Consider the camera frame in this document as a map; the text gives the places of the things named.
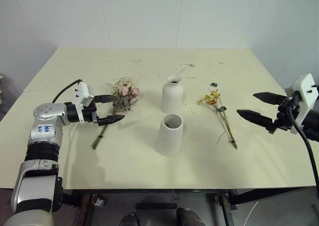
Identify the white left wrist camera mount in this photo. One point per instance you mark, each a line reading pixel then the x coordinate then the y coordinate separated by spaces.
pixel 82 90

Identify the dry twig scrap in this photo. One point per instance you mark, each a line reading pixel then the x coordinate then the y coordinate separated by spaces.
pixel 190 65

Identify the white bottle-shaped ceramic vase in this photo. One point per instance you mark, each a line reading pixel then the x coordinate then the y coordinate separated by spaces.
pixel 172 96

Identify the dark rounded shape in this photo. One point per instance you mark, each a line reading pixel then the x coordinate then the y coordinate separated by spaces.
pixel 189 217
pixel 130 219

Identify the rusty metal bar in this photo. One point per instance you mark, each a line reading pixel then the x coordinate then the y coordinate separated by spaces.
pixel 87 208

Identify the dried yellow flower bunch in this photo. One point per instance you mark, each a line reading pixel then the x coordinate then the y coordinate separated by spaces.
pixel 213 98

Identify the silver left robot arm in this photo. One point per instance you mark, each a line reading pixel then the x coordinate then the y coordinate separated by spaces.
pixel 43 136

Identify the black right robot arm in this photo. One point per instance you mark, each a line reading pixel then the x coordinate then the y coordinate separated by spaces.
pixel 312 126

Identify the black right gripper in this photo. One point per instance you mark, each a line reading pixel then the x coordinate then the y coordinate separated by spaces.
pixel 284 116

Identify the white cone-shaped ceramic vase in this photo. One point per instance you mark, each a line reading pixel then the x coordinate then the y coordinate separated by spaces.
pixel 169 136

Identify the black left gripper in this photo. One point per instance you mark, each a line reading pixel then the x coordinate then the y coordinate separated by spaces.
pixel 89 113

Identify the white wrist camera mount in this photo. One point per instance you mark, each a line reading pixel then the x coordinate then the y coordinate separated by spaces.
pixel 305 91
pixel 82 90

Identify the small dark teal object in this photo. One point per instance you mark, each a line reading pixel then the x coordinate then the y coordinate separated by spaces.
pixel 213 84

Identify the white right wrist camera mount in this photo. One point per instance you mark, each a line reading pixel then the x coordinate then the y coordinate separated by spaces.
pixel 305 91

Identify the dried pink rose bouquet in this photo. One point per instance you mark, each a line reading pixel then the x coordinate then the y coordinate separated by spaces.
pixel 124 92

